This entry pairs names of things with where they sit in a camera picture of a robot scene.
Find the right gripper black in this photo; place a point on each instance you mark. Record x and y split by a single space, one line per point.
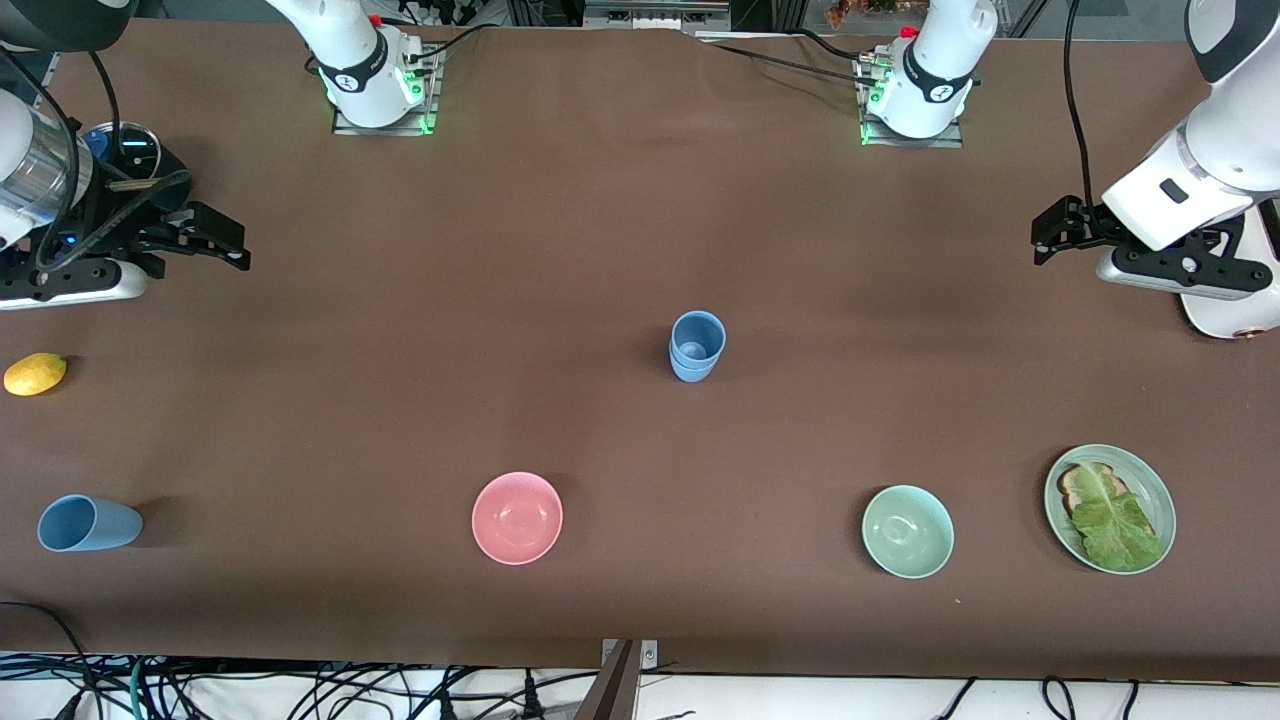
112 220

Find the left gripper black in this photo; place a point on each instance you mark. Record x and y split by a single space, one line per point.
1082 224

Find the blue plastic cup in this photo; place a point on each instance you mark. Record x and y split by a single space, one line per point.
698 335
110 525

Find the blue cup holding paper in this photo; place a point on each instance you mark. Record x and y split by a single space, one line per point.
693 376

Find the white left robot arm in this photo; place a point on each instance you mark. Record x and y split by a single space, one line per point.
1220 140

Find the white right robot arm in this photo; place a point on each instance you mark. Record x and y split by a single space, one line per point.
350 50

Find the dark blue saucepan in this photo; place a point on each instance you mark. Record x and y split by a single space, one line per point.
175 165

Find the glass lid with blue knob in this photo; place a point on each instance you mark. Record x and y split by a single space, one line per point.
140 150

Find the white toaster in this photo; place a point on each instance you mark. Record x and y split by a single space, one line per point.
1235 315

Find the yellow lemon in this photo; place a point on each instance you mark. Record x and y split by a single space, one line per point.
35 374

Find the brown bread slice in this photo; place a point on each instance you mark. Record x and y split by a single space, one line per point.
1072 490

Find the mint green plate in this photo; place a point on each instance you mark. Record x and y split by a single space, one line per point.
1160 500

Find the green lettuce leaf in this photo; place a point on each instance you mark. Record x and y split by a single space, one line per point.
1115 530

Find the mint green bowl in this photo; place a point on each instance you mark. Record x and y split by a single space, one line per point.
907 532

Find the pink bowl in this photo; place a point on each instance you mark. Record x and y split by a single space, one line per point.
517 518

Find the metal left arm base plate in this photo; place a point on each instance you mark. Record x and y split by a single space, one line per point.
950 140

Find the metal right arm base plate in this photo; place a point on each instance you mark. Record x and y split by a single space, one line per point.
345 125

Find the small metal table bracket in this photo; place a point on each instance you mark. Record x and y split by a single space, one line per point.
650 652

